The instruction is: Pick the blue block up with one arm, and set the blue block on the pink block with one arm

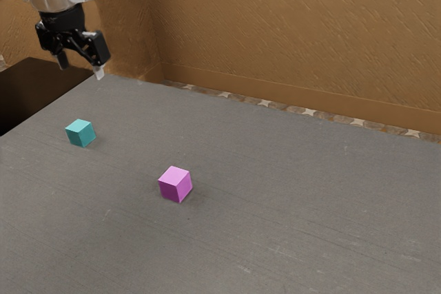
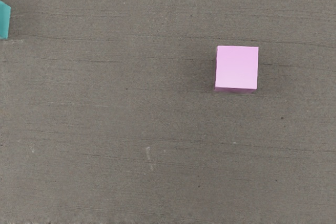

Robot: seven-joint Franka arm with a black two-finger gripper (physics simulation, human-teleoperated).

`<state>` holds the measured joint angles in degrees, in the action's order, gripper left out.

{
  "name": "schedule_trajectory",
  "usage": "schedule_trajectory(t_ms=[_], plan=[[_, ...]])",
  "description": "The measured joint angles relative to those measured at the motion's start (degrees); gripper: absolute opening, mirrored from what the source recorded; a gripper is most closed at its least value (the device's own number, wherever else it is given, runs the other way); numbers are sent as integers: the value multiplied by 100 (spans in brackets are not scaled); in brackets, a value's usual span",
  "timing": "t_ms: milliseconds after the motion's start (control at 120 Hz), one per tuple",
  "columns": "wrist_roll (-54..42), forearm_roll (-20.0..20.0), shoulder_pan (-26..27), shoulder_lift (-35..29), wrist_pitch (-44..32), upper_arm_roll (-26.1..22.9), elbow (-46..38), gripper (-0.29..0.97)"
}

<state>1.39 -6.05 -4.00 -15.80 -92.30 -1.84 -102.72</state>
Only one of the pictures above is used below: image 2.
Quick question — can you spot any pink block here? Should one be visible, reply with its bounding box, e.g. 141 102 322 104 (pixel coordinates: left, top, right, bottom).
214 45 259 94

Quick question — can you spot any teal block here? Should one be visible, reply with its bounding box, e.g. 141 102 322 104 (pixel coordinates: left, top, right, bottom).
0 0 12 39

